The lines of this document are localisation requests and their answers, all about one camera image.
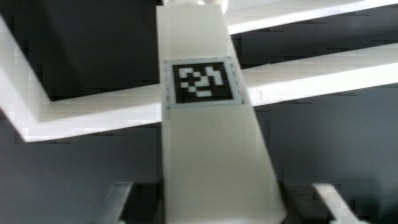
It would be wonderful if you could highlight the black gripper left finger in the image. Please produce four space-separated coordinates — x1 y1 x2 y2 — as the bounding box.
94 182 164 224

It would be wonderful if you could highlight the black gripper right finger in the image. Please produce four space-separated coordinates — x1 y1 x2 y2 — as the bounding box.
279 183 372 224

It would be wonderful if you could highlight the white desk leg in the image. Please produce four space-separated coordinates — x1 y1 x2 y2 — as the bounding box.
157 0 286 224

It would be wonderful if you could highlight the white desk top tray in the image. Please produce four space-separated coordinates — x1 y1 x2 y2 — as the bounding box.
160 0 398 34

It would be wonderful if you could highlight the white left fence bar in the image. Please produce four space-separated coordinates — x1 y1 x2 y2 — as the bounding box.
0 16 54 142

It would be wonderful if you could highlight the white fence bar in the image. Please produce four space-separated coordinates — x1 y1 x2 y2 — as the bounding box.
0 16 54 142
15 44 398 142

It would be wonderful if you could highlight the white front fence bar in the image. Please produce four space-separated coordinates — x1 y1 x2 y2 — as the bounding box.
15 44 398 142

